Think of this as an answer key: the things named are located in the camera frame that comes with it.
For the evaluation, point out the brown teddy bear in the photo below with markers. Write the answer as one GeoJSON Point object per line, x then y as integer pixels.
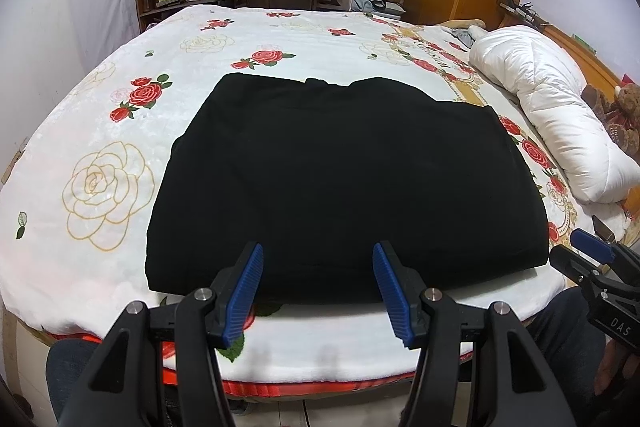
{"type": "Point", "coordinates": [627, 99]}

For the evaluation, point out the person's leg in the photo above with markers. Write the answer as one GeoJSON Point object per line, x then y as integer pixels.
{"type": "Point", "coordinates": [565, 342]}
{"type": "Point", "coordinates": [65, 372]}

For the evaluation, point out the black sweater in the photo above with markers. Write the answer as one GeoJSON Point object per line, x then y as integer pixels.
{"type": "Point", "coordinates": [340, 177]}

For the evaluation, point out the grey cloth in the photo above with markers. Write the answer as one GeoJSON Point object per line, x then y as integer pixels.
{"type": "Point", "coordinates": [462, 38]}

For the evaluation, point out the person's right leg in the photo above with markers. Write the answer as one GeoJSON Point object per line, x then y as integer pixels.
{"type": "Point", "coordinates": [565, 342]}

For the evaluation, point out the floral printed blanket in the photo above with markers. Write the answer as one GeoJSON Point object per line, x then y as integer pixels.
{"type": "Point", "coordinates": [125, 132]}

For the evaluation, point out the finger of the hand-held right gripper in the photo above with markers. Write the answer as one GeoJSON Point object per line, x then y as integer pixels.
{"type": "Point", "coordinates": [572, 264]}
{"type": "Point", "coordinates": [590, 246]}

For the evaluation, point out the person's right hand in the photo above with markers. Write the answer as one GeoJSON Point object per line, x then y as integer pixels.
{"type": "Point", "coordinates": [617, 369]}

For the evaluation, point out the white quilted duvet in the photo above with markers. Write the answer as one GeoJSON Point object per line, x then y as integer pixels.
{"type": "Point", "coordinates": [550, 107]}

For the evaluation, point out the black device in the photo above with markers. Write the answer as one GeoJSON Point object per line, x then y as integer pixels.
{"type": "Point", "coordinates": [520, 9]}

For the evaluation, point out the person's left leg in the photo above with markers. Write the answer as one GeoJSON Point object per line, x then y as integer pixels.
{"type": "Point", "coordinates": [65, 372]}

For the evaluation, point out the red-trimmed mattress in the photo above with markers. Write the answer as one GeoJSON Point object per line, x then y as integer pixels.
{"type": "Point", "coordinates": [260, 389]}

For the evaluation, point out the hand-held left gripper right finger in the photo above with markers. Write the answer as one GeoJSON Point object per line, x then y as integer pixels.
{"type": "Point", "coordinates": [392, 292]}

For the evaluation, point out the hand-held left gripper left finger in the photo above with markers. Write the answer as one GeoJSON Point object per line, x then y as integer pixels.
{"type": "Point", "coordinates": [247, 292]}

